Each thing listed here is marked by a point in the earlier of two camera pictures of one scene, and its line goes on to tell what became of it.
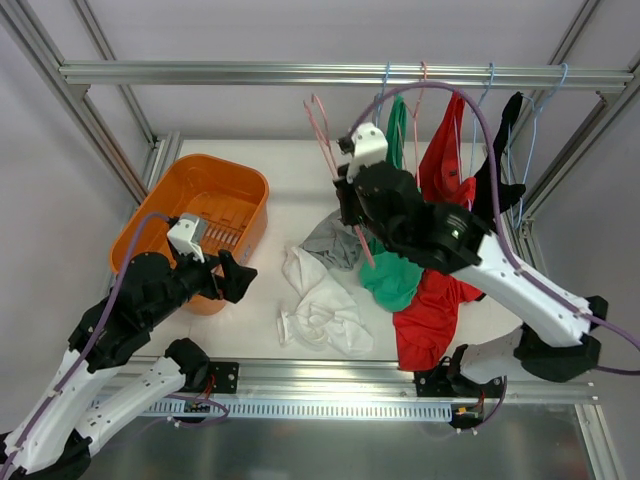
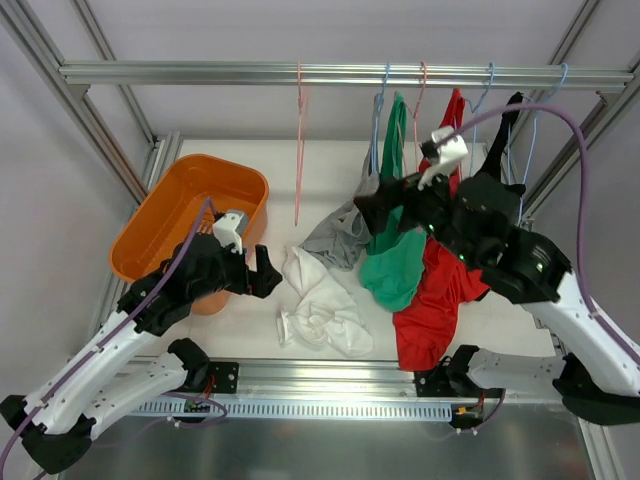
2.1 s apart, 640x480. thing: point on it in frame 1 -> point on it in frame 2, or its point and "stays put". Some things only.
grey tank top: x=336 y=242 stays put
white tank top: x=325 y=313 stays put
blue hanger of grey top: x=385 y=77 stays put
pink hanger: x=324 y=139 -> x=301 y=116
